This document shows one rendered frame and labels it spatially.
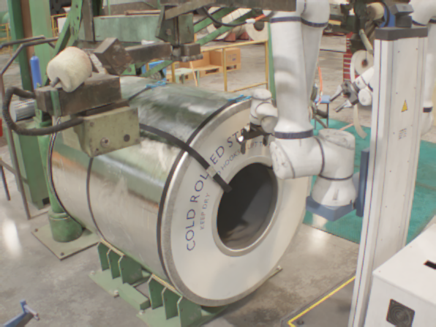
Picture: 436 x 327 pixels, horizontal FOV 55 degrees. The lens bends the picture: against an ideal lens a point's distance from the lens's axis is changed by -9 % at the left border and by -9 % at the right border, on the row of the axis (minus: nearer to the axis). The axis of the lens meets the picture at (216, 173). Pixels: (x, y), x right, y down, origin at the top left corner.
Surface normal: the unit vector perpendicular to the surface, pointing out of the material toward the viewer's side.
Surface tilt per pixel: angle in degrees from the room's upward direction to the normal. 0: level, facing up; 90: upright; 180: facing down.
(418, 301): 90
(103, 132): 89
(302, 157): 80
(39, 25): 90
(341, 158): 89
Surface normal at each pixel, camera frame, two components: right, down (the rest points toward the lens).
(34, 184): 0.70, 0.26
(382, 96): -0.79, 0.28
